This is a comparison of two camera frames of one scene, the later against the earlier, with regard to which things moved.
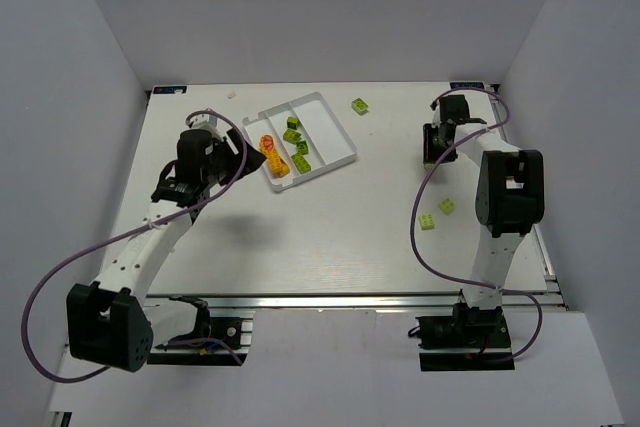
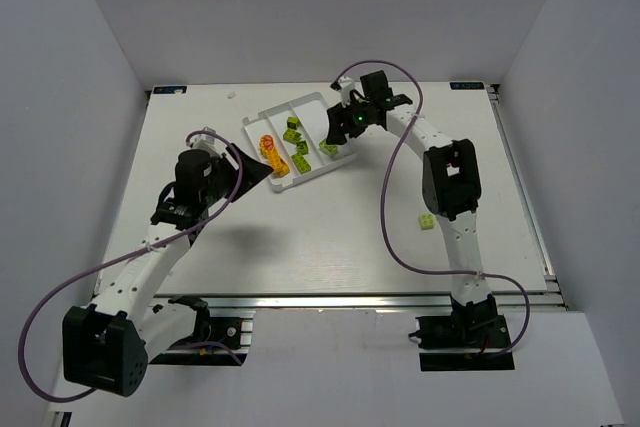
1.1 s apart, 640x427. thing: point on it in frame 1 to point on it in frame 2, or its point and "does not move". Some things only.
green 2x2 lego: [293, 123] does not move
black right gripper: [432, 145] to [343, 117]
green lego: [292, 136] does not move
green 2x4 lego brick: [301, 163] does not move
